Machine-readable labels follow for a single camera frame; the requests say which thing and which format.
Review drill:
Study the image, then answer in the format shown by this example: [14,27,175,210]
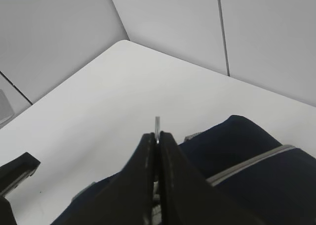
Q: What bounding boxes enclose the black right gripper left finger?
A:
[79,133,156,225]

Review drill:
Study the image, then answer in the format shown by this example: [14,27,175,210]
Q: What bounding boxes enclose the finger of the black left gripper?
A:
[0,152,40,197]

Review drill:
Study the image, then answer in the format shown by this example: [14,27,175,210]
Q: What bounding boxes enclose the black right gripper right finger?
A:
[158,132,263,225]

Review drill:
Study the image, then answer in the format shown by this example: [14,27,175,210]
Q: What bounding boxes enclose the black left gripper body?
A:
[0,196,16,225]

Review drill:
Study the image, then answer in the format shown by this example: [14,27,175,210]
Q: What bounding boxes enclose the navy and white lunch bag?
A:
[54,115,316,225]

